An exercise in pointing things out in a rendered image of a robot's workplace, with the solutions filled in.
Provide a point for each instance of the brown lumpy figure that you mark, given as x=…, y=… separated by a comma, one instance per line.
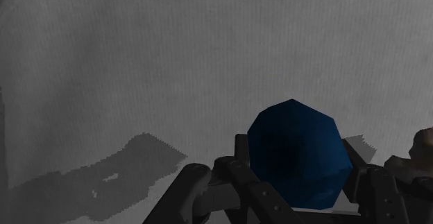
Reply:
x=414, y=159

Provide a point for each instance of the dark blue faceted ball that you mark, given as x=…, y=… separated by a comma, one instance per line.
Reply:
x=299, y=155

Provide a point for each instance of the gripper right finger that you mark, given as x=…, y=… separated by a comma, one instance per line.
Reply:
x=379, y=189

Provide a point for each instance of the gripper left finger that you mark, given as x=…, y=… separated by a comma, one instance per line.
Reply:
x=236, y=179

